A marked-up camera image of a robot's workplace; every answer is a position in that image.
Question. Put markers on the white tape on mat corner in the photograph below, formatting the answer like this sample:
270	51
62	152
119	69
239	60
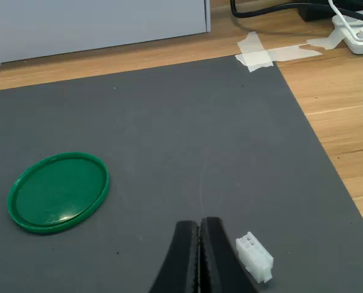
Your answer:
256	56

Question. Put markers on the white tape on bracket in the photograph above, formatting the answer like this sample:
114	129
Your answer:
325	42

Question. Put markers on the round green lid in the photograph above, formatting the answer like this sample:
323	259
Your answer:
57	192

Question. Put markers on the black block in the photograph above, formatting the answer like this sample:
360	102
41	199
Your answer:
313	12

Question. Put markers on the dark grey mat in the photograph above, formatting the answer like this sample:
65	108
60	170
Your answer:
169	137

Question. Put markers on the small white plastic terminal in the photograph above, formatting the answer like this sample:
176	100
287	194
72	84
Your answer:
256	259

